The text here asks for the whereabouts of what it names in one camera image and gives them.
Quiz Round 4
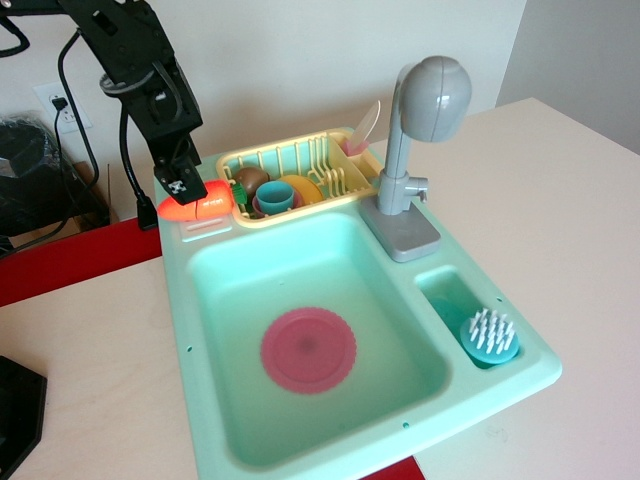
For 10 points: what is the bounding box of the black gooseneck cable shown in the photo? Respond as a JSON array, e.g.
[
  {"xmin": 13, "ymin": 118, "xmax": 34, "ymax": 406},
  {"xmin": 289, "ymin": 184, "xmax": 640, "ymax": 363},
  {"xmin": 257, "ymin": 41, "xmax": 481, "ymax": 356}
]
[{"xmin": 118, "ymin": 107, "xmax": 159, "ymax": 232}]

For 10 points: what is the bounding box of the mint green toy sink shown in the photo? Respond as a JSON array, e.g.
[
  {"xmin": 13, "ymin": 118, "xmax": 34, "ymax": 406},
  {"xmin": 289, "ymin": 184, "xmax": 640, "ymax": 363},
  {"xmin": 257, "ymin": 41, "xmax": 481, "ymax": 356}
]
[{"xmin": 152, "ymin": 125, "xmax": 563, "ymax": 480}]

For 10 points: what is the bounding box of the teal toy cup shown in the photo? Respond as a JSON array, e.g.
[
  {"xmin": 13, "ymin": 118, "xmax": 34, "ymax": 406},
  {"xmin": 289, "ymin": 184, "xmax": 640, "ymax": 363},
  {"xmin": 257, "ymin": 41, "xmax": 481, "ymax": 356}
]
[{"xmin": 256, "ymin": 181, "xmax": 295, "ymax": 215}]

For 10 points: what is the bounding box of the yellow toy plate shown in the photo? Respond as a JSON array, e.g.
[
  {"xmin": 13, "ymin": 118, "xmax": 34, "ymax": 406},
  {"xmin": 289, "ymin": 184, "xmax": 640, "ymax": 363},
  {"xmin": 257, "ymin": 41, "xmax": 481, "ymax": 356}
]
[{"xmin": 279, "ymin": 175, "xmax": 324, "ymax": 206}]

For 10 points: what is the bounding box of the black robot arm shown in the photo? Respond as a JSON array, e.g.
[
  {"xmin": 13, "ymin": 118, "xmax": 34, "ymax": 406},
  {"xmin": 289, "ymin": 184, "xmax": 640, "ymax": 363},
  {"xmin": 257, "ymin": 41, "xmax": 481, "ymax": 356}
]
[{"xmin": 1, "ymin": 1, "xmax": 206, "ymax": 205}]

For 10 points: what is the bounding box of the yellow dish rack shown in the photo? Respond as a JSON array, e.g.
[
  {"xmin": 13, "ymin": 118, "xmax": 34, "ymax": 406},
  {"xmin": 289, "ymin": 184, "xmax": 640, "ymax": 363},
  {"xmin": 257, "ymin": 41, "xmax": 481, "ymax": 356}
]
[{"xmin": 215, "ymin": 128, "xmax": 382, "ymax": 228}]

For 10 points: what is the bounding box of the black base bottom left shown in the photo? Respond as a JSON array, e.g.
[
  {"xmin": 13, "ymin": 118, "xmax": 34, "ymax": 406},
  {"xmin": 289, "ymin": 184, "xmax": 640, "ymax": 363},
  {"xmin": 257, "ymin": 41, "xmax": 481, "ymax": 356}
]
[{"xmin": 1, "ymin": 356, "xmax": 47, "ymax": 479}]

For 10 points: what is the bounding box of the pink toy bowl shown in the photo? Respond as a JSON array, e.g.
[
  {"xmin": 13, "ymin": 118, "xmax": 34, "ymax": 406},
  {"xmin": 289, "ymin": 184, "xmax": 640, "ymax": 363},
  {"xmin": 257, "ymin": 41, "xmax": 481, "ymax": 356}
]
[{"xmin": 252, "ymin": 190, "xmax": 304, "ymax": 219}]

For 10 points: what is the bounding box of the grey toy faucet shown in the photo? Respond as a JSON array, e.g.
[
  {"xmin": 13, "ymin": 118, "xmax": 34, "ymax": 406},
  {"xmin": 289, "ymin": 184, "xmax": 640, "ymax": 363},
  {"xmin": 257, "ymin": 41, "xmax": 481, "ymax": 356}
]
[{"xmin": 359, "ymin": 55, "xmax": 473, "ymax": 264}]

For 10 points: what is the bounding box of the red board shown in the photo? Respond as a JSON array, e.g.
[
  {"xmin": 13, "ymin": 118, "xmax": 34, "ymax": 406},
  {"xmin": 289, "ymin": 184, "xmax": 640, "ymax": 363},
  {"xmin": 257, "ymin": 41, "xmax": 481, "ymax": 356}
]
[{"xmin": 1, "ymin": 219, "xmax": 161, "ymax": 306}]

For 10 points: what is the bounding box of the teal scrub brush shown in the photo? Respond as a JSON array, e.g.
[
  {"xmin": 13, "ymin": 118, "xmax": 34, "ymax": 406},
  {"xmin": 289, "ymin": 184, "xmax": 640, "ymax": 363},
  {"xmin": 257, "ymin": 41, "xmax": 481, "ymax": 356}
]
[{"xmin": 459, "ymin": 308, "xmax": 520, "ymax": 366}]

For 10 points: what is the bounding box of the white wall outlet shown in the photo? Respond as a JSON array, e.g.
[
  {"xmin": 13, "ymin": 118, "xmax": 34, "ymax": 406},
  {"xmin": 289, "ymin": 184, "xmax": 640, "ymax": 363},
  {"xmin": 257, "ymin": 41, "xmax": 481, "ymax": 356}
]
[{"xmin": 33, "ymin": 82, "xmax": 93, "ymax": 134}]

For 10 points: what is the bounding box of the pink toy plate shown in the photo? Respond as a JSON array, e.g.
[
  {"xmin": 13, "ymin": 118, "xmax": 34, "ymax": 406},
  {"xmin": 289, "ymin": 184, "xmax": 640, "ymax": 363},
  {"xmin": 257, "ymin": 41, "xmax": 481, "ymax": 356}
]
[{"xmin": 260, "ymin": 307, "xmax": 357, "ymax": 395}]

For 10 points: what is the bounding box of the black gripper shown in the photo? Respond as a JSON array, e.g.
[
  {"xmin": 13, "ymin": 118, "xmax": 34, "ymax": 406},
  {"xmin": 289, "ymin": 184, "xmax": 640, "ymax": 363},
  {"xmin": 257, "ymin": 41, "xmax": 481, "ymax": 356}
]
[{"xmin": 123, "ymin": 60, "xmax": 207, "ymax": 205}]

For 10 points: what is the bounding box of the orange toy carrot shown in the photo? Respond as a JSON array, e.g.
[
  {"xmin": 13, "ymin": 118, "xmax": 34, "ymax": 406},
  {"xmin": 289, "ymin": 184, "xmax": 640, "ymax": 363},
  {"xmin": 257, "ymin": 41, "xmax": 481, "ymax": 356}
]
[{"xmin": 157, "ymin": 179, "xmax": 235, "ymax": 222}]

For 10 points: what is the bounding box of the brown toy kiwi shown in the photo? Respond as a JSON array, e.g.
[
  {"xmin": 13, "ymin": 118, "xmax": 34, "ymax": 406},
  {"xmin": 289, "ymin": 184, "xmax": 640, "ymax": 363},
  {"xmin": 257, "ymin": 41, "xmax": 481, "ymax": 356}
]
[{"xmin": 233, "ymin": 166, "xmax": 271, "ymax": 197}]

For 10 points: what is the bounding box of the black bag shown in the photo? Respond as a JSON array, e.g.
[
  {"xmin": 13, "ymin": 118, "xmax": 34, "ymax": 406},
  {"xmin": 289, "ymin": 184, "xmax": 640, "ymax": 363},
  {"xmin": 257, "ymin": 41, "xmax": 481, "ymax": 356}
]
[{"xmin": 1, "ymin": 117, "xmax": 109, "ymax": 237}]

